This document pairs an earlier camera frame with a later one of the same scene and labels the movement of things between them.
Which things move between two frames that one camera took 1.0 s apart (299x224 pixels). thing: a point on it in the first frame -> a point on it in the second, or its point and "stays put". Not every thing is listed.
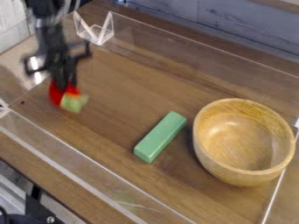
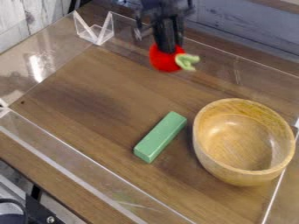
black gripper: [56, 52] -> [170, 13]
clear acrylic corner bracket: [95, 33] stays put
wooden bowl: [243, 142] stays put
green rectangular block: [155, 141] stays put
